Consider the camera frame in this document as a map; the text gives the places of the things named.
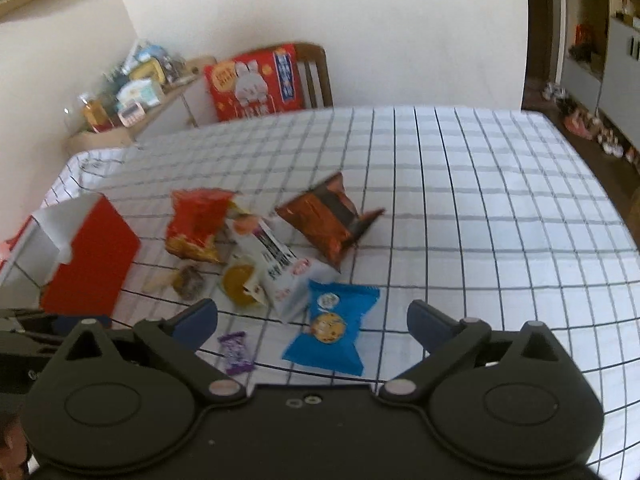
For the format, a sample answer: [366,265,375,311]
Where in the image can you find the orange brown snack bag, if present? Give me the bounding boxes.
[275,171,387,273]

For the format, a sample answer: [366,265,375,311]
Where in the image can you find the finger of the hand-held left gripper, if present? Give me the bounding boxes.
[0,308,76,357]

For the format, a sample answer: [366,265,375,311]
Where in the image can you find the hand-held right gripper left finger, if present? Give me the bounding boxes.
[50,299,248,406]

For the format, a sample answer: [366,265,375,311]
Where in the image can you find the round yellow pastry packet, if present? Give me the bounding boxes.
[220,255,266,308]

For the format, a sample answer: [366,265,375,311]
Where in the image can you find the white pink timer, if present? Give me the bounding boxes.
[117,100,148,127]

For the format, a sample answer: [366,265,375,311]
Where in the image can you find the dark door frame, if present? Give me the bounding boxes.
[522,0,568,111]

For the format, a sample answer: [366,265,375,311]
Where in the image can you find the yellow bottle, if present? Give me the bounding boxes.
[80,95,113,133]

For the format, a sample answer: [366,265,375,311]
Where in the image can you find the grey cabinet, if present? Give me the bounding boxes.
[597,10,640,136]

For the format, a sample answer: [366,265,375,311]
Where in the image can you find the red bunny gift bag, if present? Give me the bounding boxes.
[204,45,306,122]

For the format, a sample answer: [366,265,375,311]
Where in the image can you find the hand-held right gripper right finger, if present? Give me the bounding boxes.
[377,300,573,403]

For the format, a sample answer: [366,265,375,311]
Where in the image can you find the white checked tablecloth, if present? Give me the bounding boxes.
[0,106,640,480]

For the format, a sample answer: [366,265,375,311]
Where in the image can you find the white snack packet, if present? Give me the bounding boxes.
[225,215,341,323]

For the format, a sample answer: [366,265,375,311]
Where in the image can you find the row of shoes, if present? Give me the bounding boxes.
[542,80,640,166]

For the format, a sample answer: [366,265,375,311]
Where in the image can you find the blue cookie packet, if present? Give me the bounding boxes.
[281,280,381,377]

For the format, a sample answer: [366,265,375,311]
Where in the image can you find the wooden side cabinet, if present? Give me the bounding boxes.
[65,55,218,153]

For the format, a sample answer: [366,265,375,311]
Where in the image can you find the brown cookie clear wrapper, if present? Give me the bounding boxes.
[172,264,206,302]

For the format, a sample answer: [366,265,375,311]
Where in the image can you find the wooden chair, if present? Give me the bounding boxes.
[270,42,334,109]

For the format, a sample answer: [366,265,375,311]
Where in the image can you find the pale green tissue box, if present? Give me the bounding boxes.
[116,78,166,108]

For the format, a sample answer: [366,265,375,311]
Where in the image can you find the red snack bag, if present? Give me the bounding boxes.
[165,187,236,265]

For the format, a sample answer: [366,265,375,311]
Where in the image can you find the purple candy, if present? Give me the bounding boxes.
[217,331,255,377]

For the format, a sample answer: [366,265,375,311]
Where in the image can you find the red cardboard box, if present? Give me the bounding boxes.
[0,192,142,318]

